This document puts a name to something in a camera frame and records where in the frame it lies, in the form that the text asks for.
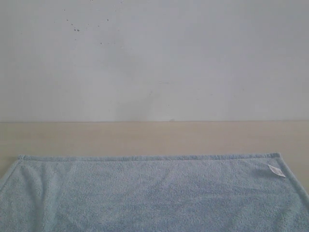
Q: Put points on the light blue fluffy towel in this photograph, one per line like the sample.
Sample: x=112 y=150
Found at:
x=220 y=193

